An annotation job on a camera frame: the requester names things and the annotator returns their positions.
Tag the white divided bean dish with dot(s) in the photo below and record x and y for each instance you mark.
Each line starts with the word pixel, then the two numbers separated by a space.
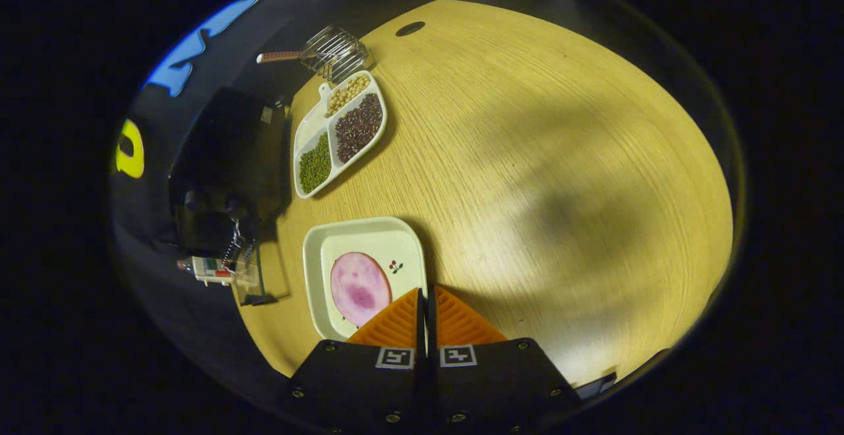
pixel 343 138

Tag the black table grommet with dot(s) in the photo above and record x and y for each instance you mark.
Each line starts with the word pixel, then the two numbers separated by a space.
pixel 410 28

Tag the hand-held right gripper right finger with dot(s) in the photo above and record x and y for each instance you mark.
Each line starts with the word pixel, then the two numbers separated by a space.
pixel 494 389

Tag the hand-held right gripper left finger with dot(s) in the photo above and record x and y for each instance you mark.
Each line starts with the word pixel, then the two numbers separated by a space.
pixel 369 389

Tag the black electric oven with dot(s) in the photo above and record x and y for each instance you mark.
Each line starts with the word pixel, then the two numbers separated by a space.
pixel 217 151

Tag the pink ham slice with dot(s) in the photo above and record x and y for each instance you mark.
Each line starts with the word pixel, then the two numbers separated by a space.
pixel 359 290

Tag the white square plate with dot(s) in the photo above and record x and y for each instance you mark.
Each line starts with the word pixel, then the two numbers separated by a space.
pixel 369 234

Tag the small red label bottle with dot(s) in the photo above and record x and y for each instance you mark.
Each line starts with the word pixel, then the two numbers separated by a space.
pixel 208 270

